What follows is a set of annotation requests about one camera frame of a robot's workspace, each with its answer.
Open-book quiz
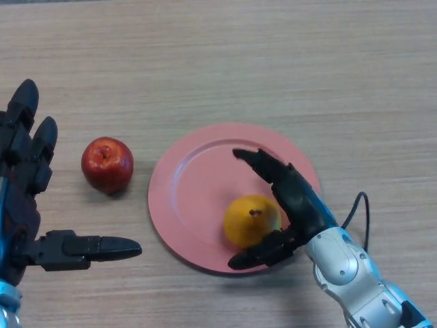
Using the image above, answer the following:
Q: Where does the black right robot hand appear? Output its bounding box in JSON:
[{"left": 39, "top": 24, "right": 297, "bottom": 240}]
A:
[{"left": 227, "top": 148, "right": 339, "bottom": 271}]

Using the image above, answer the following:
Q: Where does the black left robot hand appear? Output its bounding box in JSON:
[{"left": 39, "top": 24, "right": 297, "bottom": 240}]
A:
[{"left": 0, "top": 79, "right": 143, "bottom": 286}]

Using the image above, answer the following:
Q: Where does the yellow pear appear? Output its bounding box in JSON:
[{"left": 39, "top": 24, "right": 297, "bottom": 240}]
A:
[{"left": 223, "top": 194, "right": 283, "bottom": 249}]

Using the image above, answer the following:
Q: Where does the pink round plate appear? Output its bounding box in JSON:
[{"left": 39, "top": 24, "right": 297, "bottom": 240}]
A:
[{"left": 147, "top": 122, "right": 322, "bottom": 277}]

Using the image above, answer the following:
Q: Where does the red apple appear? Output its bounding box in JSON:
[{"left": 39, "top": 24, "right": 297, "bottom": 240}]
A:
[{"left": 81, "top": 136, "right": 135, "bottom": 195}]

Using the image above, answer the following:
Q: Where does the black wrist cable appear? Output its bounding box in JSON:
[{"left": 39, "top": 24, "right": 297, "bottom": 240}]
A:
[{"left": 341, "top": 191, "right": 371, "bottom": 252}]

